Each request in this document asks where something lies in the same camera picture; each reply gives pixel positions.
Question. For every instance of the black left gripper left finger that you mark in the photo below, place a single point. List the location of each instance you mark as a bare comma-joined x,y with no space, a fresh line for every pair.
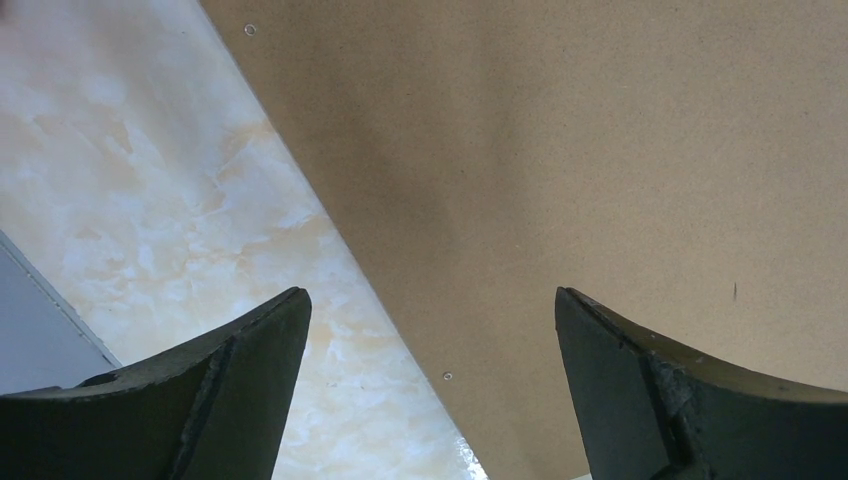
214,407

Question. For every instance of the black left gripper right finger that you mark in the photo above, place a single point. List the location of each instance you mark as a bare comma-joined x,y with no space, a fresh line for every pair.
650,407

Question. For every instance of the brown cardboard backing board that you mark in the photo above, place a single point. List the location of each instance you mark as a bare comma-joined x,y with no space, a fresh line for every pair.
681,162

